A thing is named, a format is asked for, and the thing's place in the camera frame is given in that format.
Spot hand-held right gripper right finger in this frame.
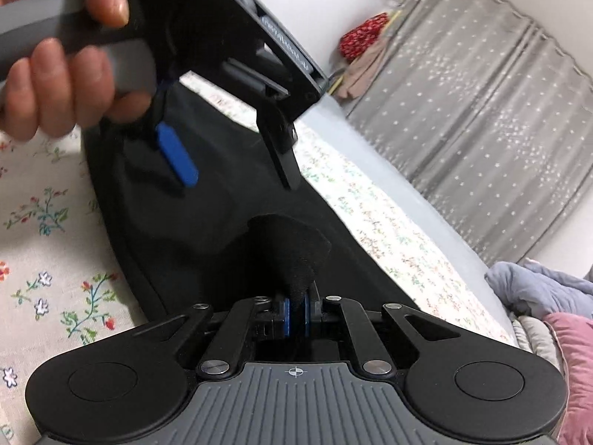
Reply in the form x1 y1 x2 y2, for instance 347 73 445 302
300 293 460 377

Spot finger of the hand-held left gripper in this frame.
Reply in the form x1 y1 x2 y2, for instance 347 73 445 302
123 81 200 189
256 97 298 191

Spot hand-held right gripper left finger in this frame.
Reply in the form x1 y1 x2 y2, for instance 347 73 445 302
133 294 292 378

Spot black pants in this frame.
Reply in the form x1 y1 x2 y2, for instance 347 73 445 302
81 74 418 357

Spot person's left hand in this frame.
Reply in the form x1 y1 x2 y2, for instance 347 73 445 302
0 0 153 143

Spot pink hanging cloth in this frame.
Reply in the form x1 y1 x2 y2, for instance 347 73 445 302
332 36 400 101

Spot floral printed cloth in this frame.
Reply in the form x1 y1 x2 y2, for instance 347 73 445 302
0 72 517 445

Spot red patterned bag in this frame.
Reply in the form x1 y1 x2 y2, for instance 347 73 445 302
338 12 390 59

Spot yellow stick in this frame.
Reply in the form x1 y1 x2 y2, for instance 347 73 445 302
328 9 402 91

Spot grey dotted curtain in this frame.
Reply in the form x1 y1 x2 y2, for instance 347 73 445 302
345 0 593 284

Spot grey folded quilt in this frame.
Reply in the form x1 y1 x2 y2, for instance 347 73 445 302
508 314 567 374

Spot blue-grey garment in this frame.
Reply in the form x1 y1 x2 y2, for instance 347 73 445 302
484 260 593 322

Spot pink velvet pillow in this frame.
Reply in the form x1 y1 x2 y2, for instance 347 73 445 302
541 310 593 445

